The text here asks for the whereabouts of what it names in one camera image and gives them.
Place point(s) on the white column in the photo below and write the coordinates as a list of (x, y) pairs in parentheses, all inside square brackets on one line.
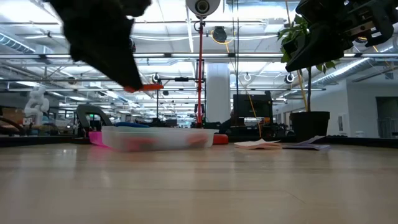
[(218, 93)]

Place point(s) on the translucent plastic box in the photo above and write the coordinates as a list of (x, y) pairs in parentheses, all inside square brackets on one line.
[(171, 138)]

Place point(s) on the white round overhead camera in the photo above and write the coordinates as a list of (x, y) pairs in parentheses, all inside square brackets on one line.
[(202, 7)]

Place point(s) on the black plant pot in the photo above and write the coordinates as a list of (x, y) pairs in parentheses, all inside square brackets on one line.
[(309, 126)]

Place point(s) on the orange eraser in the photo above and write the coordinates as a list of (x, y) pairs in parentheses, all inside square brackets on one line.
[(152, 87)]

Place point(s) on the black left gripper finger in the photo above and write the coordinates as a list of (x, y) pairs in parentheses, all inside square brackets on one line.
[(121, 65)]

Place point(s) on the dark blue oblong object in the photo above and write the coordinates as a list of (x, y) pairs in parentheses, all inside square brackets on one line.
[(130, 124)]

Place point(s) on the purple paper notepad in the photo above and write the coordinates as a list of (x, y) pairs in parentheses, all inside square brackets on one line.
[(308, 145)]

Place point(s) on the red rounded object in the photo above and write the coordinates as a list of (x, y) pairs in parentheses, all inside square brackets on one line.
[(221, 139)]

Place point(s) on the red vertical pole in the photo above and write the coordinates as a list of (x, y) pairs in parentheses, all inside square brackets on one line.
[(200, 77)]

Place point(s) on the person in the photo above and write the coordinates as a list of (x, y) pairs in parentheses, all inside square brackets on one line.
[(228, 123)]

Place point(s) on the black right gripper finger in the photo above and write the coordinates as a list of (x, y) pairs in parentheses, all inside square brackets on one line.
[(297, 45), (320, 46)]

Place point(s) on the black monitor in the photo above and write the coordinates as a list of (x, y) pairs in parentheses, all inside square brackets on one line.
[(252, 105)]

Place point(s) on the green leafy plant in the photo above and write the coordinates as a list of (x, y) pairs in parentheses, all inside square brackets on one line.
[(287, 29)]

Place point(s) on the black equipment at left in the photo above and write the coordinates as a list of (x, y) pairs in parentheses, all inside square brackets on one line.
[(46, 141)]

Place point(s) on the black stand frame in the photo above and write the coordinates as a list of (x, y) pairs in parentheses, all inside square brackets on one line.
[(182, 79)]

